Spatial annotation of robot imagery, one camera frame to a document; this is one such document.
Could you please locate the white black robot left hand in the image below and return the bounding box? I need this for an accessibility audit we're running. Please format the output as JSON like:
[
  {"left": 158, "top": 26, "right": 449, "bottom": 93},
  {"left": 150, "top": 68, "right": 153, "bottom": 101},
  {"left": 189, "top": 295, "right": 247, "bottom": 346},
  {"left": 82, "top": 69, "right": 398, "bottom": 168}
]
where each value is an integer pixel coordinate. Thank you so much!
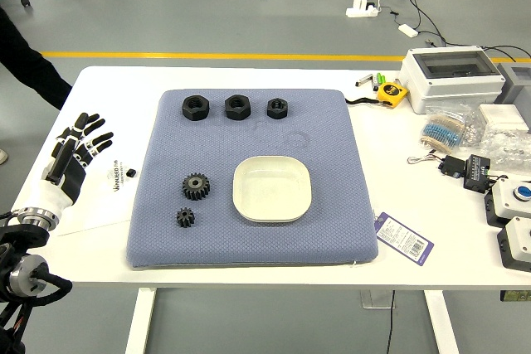
[{"left": 32, "top": 111, "right": 115, "bottom": 220}]

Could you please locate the small black gear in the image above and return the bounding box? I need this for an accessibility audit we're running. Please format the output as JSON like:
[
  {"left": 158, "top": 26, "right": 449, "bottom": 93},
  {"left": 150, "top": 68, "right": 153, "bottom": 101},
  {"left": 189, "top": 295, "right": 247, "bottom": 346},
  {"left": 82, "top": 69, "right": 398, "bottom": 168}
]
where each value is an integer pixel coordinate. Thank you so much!
[{"left": 175, "top": 207, "right": 197, "bottom": 229}]

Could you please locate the big black gear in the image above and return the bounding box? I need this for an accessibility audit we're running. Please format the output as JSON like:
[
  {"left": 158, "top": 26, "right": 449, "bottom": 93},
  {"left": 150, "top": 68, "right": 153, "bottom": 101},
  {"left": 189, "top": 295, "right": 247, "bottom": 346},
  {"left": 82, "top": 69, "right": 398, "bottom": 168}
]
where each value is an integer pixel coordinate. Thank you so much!
[{"left": 181, "top": 172, "right": 212, "bottom": 202}]

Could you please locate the large black hex nut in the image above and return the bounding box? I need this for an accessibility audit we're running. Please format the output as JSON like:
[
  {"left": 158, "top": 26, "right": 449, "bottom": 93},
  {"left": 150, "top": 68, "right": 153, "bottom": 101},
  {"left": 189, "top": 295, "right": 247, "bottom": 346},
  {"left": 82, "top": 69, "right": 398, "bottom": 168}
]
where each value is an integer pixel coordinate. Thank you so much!
[
  {"left": 224, "top": 94, "right": 251, "bottom": 120},
  {"left": 181, "top": 95, "right": 211, "bottom": 122}
]

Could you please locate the small black hex nut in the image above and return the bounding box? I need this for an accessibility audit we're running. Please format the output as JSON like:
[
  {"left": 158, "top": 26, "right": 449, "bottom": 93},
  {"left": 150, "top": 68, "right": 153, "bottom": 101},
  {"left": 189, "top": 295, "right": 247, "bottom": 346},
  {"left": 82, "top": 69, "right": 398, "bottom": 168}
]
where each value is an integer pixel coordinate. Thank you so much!
[{"left": 266, "top": 97, "right": 290, "bottom": 119}]

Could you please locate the push button box blue button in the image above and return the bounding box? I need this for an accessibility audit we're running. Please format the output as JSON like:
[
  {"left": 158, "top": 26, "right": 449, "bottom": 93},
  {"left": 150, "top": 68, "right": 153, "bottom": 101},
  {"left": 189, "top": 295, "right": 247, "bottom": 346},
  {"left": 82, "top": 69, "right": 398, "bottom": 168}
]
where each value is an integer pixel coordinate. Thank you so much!
[{"left": 484, "top": 175, "right": 531, "bottom": 229}]

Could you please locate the white black push button box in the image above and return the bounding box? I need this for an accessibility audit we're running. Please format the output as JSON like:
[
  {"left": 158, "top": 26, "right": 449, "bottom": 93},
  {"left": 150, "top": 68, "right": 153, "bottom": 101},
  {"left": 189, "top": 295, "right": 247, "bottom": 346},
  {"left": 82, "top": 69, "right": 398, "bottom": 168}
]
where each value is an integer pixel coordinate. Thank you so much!
[{"left": 496, "top": 216, "right": 531, "bottom": 273}]

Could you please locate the grey plastic box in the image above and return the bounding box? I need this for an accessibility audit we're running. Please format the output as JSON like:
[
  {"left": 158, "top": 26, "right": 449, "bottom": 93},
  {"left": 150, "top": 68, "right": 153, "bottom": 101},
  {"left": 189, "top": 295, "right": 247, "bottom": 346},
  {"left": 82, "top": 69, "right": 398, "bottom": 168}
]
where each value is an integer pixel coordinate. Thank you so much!
[{"left": 493, "top": 62, "right": 531, "bottom": 106}]

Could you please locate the person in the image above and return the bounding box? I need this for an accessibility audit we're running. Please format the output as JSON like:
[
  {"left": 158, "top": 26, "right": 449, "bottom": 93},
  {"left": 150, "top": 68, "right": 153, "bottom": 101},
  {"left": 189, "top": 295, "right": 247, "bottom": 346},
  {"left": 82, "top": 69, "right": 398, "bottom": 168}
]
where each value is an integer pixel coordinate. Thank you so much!
[{"left": 0, "top": 5, "right": 74, "bottom": 111}]

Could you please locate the white table leg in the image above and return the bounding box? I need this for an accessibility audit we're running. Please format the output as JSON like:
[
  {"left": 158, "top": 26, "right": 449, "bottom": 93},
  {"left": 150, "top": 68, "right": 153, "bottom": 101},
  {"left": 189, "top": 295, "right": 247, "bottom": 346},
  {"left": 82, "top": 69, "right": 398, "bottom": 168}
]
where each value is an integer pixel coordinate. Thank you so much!
[
  {"left": 124, "top": 287, "right": 158, "bottom": 354},
  {"left": 422, "top": 289, "right": 460, "bottom": 354}
]

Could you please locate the white square dish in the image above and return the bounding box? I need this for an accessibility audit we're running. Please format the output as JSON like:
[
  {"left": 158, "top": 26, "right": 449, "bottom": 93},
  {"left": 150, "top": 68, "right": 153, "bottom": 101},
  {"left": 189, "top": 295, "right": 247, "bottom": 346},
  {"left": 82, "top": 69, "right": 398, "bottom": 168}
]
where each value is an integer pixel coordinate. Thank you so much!
[{"left": 231, "top": 155, "right": 313, "bottom": 225}]

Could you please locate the blue-grey quilted cushion mat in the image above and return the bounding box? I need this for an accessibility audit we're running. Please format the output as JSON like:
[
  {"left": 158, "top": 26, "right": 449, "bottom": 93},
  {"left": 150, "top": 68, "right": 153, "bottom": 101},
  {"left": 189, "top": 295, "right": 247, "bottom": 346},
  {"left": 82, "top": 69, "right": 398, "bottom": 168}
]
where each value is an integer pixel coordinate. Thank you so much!
[{"left": 125, "top": 88, "right": 379, "bottom": 271}]

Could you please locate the purple barcode tag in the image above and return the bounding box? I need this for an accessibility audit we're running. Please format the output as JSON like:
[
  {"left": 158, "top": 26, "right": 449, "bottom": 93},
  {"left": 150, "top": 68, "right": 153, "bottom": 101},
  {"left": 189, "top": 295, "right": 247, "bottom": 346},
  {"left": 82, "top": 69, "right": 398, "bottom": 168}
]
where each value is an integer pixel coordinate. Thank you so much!
[{"left": 373, "top": 211, "right": 435, "bottom": 267}]

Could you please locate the white power strip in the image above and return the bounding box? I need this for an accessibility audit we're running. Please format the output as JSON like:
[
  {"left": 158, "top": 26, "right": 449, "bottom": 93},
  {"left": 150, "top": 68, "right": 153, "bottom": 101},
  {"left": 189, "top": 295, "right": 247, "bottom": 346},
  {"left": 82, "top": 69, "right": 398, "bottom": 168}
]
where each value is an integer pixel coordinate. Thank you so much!
[{"left": 345, "top": 0, "right": 381, "bottom": 19}]

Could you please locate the bag of blue resistors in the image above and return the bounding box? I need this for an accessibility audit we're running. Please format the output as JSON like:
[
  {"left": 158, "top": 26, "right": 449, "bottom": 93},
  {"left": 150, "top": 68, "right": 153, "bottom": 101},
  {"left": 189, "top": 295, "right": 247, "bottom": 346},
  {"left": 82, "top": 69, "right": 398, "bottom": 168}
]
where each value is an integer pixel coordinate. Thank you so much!
[{"left": 418, "top": 103, "right": 476, "bottom": 154}]

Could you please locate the black terminal module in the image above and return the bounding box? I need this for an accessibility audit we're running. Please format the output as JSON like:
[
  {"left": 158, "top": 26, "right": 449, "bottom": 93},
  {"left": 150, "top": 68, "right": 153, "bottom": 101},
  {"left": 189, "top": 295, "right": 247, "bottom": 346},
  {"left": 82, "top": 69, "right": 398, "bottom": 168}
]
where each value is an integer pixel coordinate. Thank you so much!
[{"left": 462, "top": 153, "right": 493, "bottom": 194}]

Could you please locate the small white carton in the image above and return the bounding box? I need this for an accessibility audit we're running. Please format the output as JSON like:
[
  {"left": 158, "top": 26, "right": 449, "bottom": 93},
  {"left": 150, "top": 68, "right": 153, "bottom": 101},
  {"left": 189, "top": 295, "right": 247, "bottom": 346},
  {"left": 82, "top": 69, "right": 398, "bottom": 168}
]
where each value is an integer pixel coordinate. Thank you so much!
[{"left": 479, "top": 104, "right": 530, "bottom": 131}]

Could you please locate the clear bag of small parts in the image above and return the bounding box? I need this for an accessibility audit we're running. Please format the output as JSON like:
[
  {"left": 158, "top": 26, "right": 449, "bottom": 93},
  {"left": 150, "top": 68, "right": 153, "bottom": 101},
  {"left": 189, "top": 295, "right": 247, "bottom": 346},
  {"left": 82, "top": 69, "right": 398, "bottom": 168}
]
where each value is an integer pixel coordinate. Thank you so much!
[{"left": 460, "top": 121, "right": 531, "bottom": 172}]

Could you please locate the metal bracket under table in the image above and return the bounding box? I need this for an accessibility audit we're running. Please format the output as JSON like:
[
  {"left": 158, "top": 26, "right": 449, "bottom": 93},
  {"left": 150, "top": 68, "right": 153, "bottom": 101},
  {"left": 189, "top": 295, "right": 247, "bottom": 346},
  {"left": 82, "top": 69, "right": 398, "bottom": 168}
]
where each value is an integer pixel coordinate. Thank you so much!
[{"left": 359, "top": 289, "right": 395, "bottom": 310}]

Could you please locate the yellow tape measure with strap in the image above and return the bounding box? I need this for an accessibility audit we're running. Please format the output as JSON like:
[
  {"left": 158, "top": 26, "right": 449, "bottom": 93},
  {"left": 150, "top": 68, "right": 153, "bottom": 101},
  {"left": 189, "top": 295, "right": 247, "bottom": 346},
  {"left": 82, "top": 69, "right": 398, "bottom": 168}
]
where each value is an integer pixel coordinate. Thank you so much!
[{"left": 343, "top": 82, "right": 410, "bottom": 109}]

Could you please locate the black hanging cable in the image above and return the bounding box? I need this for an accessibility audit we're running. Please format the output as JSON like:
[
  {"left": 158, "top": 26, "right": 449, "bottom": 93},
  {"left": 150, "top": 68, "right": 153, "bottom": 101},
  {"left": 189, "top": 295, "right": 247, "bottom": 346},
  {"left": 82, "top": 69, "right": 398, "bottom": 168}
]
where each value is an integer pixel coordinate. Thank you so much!
[{"left": 385, "top": 289, "right": 396, "bottom": 354}]

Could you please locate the small black module with wires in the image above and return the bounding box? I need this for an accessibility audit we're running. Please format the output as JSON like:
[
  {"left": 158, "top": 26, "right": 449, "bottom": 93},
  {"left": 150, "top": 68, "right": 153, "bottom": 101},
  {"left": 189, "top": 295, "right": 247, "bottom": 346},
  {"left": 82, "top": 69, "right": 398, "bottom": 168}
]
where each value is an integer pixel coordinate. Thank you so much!
[{"left": 407, "top": 153, "right": 470, "bottom": 180}]

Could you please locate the black floor cable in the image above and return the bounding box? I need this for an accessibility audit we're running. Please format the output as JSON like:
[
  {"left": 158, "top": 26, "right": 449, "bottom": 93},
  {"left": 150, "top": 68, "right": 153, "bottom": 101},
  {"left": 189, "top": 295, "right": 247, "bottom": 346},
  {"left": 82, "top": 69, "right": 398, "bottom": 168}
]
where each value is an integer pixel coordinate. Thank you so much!
[{"left": 387, "top": 0, "right": 531, "bottom": 61}]

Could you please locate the white electrical enclosure box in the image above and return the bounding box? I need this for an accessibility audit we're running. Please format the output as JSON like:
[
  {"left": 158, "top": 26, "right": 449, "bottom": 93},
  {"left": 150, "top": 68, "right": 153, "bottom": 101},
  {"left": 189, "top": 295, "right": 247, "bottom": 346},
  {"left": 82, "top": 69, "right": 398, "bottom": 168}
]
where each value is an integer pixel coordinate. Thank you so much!
[{"left": 398, "top": 46, "right": 506, "bottom": 115}]

